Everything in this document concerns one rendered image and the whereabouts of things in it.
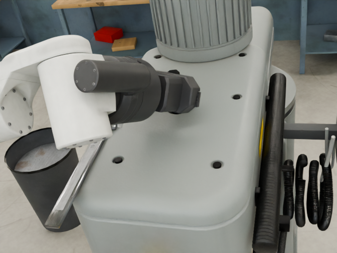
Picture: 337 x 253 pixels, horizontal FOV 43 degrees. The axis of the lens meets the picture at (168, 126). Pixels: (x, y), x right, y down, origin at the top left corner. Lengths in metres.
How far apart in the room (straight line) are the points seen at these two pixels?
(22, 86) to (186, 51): 0.37
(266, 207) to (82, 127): 0.30
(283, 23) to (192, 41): 4.39
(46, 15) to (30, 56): 5.46
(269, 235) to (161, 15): 0.45
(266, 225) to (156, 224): 0.15
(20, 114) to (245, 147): 0.31
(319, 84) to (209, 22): 3.64
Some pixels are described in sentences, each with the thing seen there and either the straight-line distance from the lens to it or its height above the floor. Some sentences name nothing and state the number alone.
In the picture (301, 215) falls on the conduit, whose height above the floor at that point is 1.45.
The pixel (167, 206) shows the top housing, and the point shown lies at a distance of 0.55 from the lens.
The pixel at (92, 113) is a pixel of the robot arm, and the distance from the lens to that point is 0.47.
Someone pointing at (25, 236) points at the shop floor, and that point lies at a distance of 3.37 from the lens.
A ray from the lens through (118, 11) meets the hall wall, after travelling 5.51.
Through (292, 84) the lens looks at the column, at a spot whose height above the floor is 1.56.
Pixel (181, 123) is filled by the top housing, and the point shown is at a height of 1.89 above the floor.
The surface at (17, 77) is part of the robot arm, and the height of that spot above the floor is 2.06.
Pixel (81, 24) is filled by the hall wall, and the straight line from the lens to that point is 5.78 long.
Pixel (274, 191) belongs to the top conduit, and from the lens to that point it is 0.67.
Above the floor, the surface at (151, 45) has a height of 0.23.
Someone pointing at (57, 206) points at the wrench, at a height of 1.90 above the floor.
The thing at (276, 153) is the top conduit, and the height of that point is 1.81.
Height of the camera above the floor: 2.28
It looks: 35 degrees down
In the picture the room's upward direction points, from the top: 11 degrees counter-clockwise
